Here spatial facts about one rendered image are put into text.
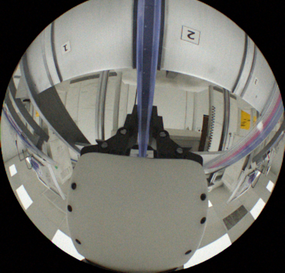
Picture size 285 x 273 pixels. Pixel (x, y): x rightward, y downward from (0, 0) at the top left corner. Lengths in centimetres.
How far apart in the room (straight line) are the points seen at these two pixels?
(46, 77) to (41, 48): 5
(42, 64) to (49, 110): 11
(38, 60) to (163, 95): 193
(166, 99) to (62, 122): 185
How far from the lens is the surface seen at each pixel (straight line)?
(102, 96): 50
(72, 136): 28
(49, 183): 138
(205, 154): 28
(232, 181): 156
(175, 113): 198
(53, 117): 23
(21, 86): 42
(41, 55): 16
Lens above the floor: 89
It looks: 10 degrees up
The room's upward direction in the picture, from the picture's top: 176 degrees counter-clockwise
